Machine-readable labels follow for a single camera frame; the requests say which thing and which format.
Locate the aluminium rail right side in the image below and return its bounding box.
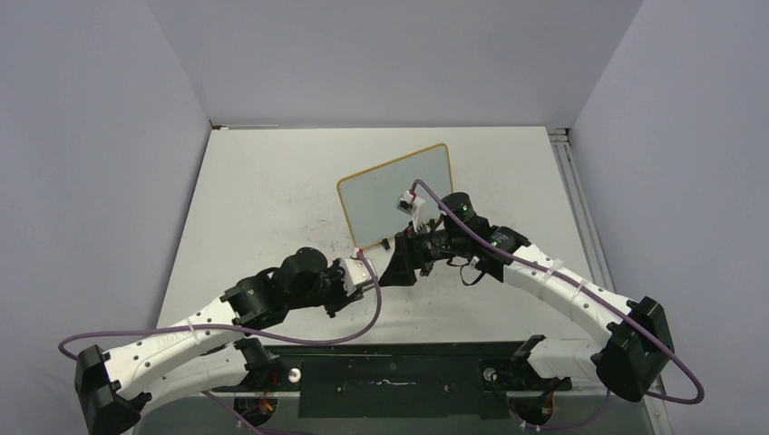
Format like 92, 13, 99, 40
547, 128, 616, 293

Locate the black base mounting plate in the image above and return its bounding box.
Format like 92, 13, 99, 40
217, 335, 577, 425

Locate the aluminium rail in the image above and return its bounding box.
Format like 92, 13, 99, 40
122, 353, 668, 401
547, 128, 616, 293

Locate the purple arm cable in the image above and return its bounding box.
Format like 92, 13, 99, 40
412, 179, 706, 432
58, 252, 384, 435

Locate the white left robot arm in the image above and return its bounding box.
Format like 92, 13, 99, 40
73, 247, 379, 434

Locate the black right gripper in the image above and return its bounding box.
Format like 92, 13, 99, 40
379, 221, 468, 287

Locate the yellow framed whiteboard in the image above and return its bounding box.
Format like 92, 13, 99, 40
336, 143, 453, 249

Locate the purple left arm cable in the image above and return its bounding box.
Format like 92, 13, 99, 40
58, 252, 384, 435

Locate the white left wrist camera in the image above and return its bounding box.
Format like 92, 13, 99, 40
340, 248, 375, 296

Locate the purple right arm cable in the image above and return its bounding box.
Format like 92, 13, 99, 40
412, 179, 706, 432

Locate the aluminium rail front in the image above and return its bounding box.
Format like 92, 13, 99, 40
122, 353, 668, 401

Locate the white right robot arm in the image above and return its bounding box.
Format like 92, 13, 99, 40
379, 192, 675, 402

